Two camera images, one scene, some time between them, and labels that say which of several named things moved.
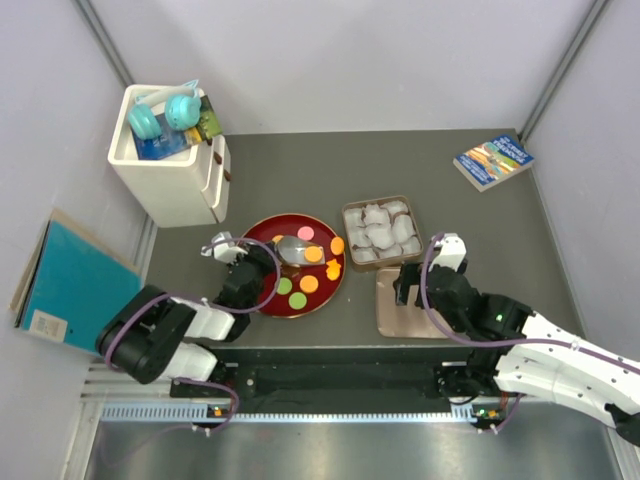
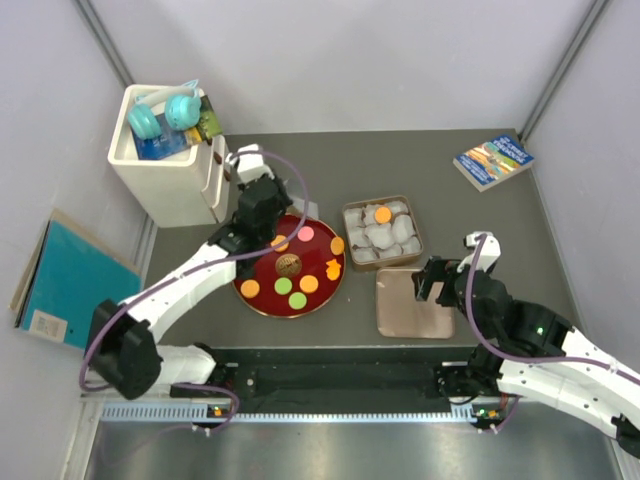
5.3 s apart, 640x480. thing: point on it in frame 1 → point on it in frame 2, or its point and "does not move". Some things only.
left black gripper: (260, 255) → (284, 200)
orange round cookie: (313, 254) → (383, 215)
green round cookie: (297, 300) does not move
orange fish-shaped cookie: (333, 270) does not move
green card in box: (208, 125) does not move
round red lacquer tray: (312, 264) does not move
